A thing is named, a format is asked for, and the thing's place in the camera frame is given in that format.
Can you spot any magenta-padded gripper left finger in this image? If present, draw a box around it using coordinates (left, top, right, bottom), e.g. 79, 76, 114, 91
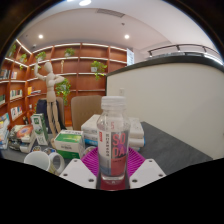
59, 147, 100, 190

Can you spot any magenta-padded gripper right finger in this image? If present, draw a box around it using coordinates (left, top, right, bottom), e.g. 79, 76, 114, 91
127, 147, 167, 190

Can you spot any clear plastic bottle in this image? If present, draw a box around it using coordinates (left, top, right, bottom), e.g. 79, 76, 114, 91
96, 95, 132, 186

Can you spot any blue book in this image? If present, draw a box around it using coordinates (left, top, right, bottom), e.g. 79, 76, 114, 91
84, 138, 99, 147

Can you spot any small green white box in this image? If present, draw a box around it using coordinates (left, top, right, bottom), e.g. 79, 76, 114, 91
53, 129, 85, 159

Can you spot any white book stack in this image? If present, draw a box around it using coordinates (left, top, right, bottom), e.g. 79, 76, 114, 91
80, 114, 146, 151

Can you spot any brown chair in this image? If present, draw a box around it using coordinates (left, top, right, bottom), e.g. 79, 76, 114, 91
70, 95, 104, 131

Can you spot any yellow striped white cup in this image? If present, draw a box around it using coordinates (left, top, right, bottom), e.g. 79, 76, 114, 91
23, 150, 66, 176

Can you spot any tall green white carton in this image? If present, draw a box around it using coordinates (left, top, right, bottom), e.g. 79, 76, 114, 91
30, 113, 49, 146

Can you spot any orange wooden shelf unit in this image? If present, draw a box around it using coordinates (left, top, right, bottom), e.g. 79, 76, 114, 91
0, 39, 129, 134

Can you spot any wooden artist mannequin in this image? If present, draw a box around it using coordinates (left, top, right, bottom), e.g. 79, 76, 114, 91
34, 60, 66, 138

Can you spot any ceiling air vent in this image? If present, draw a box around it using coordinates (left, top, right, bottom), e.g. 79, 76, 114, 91
95, 8, 126, 18

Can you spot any ceiling lamp with round bulbs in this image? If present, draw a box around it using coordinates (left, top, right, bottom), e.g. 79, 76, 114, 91
66, 0, 93, 7

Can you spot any white wall poster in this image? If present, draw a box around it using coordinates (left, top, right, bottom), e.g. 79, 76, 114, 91
126, 48, 135, 66

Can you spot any black curtain rail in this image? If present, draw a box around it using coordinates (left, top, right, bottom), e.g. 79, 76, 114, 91
147, 43, 224, 63

